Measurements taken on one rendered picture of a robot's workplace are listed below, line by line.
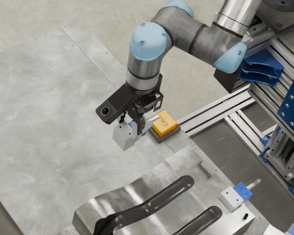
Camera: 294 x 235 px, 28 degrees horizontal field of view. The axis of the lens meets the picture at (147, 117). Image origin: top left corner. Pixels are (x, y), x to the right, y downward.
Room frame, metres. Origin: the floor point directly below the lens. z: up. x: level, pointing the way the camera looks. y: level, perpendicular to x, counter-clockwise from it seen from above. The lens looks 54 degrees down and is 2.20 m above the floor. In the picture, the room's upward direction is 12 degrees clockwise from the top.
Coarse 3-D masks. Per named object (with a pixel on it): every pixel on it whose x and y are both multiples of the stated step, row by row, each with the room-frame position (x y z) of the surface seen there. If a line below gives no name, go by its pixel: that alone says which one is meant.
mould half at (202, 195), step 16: (176, 160) 0.83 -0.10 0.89; (192, 160) 0.84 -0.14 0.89; (144, 176) 0.77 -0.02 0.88; (160, 176) 0.78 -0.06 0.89; (176, 176) 0.79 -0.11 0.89; (192, 176) 0.80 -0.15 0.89; (112, 192) 0.69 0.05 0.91; (128, 192) 0.71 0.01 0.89; (144, 192) 0.72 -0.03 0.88; (192, 192) 0.75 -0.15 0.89; (208, 192) 0.76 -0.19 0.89; (80, 208) 0.62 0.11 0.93; (96, 208) 0.63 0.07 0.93; (112, 208) 0.64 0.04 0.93; (128, 208) 0.66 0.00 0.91; (176, 208) 0.70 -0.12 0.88; (192, 208) 0.71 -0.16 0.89; (224, 208) 0.72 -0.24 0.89; (240, 208) 0.73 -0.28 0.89; (80, 224) 0.59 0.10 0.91; (144, 224) 0.63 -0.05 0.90; (160, 224) 0.64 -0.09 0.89; (176, 224) 0.65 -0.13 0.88; (224, 224) 0.68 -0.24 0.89; (240, 224) 0.69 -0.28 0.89
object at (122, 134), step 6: (114, 126) 0.85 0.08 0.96; (120, 126) 0.86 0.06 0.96; (126, 126) 0.86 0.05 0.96; (114, 132) 0.85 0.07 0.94; (120, 132) 0.84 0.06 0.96; (126, 132) 0.84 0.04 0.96; (144, 132) 0.87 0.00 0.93; (114, 138) 0.85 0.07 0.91; (120, 138) 0.83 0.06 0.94; (126, 138) 0.82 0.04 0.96; (120, 144) 0.83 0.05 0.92; (126, 144) 0.82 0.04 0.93; (132, 144) 0.84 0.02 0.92
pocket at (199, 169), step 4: (196, 164) 0.84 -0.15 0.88; (200, 164) 0.85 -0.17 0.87; (192, 168) 0.83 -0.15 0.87; (196, 168) 0.84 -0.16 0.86; (200, 168) 0.84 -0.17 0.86; (204, 168) 0.84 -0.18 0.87; (196, 172) 0.83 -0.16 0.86; (200, 172) 0.83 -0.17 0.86; (204, 172) 0.83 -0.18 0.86; (208, 172) 0.83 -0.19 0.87; (200, 176) 0.82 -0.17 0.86; (204, 176) 0.82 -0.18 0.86; (208, 176) 0.82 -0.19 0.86; (204, 180) 0.81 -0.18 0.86
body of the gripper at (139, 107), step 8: (160, 80) 0.89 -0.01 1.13; (128, 88) 0.84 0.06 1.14; (152, 88) 0.85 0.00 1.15; (144, 96) 0.86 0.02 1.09; (152, 96) 0.87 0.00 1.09; (160, 96) 0.88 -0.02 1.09; (136, 104) 0.84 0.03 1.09; (144, 104) 0.84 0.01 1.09; (152, 104) 0.86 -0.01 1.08; (160, 104) 0.88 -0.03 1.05; (128, 112) 0.84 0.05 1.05; (136, 112) 0.82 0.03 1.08; (144, 112) 0.86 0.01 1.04
